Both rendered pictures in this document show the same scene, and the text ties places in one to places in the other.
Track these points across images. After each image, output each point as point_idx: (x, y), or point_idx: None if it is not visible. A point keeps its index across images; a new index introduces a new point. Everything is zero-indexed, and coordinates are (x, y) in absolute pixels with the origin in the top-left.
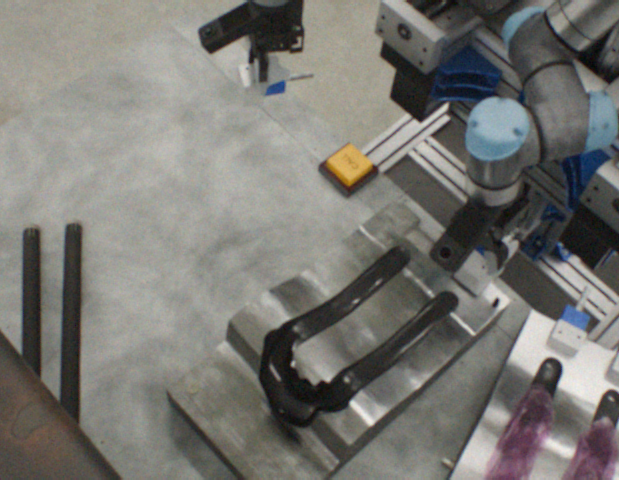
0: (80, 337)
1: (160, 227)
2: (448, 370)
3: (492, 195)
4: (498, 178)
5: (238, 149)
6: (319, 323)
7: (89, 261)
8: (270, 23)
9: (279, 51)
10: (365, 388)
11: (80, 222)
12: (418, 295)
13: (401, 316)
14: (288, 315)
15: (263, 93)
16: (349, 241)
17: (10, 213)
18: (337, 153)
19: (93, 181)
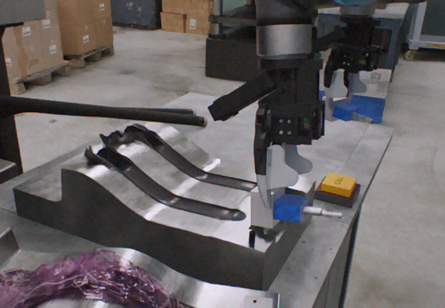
0: (126, 115)
1: (225, 144)
2: (187, 276)
3: (257, 34)
4: (258, 2)
5: (307, 156)
6: (170, 158)
7: (187, 131)
8: (348, 42)
9: (346, 70)
10: (116, 171)
11: (206, 120)
12: (230, 202)
13: (203, 198)
14: (164, 139)
15: (327, 104)
16: (254, 168)
17: (200, 112)
18: (339, 174)
19: (239, 124)
